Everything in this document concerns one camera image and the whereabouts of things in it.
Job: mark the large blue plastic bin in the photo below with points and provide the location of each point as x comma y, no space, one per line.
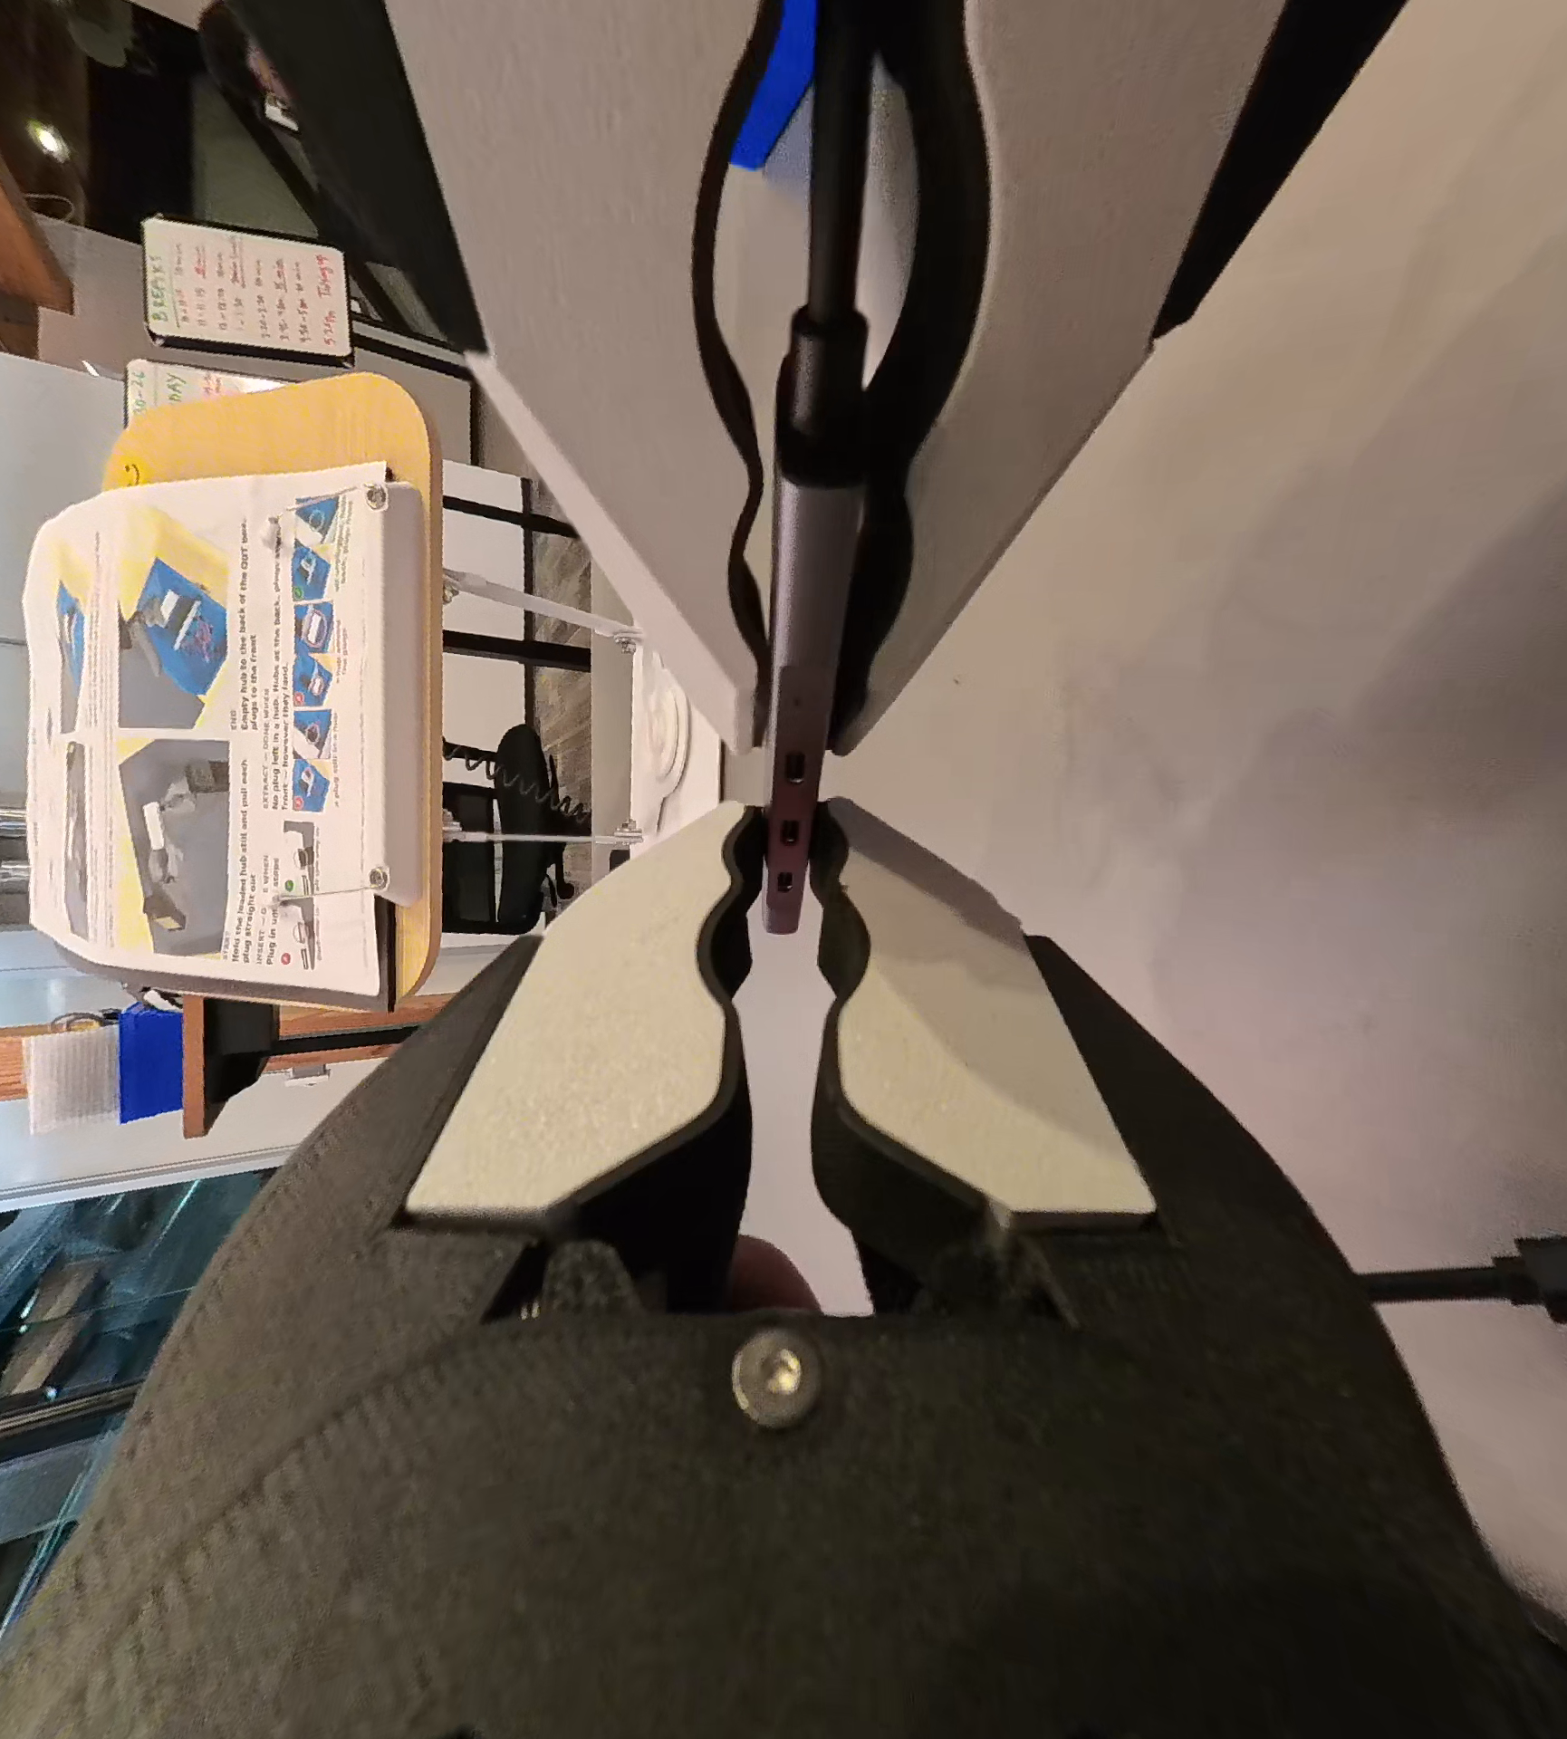
777,95

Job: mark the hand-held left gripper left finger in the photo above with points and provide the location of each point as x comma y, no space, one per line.
593,1046

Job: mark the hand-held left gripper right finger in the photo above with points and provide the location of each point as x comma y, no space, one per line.
988,1073

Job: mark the black office chair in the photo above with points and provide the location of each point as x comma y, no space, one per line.
518,774

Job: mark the white document stand with instructions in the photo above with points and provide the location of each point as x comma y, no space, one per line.
185,680

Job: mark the whiteboard with green heading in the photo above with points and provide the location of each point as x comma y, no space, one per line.
185,383

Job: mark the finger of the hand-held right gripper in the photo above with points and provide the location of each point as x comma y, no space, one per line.
1082,203
565,272

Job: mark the small whiteboard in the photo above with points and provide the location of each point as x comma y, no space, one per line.
239,292

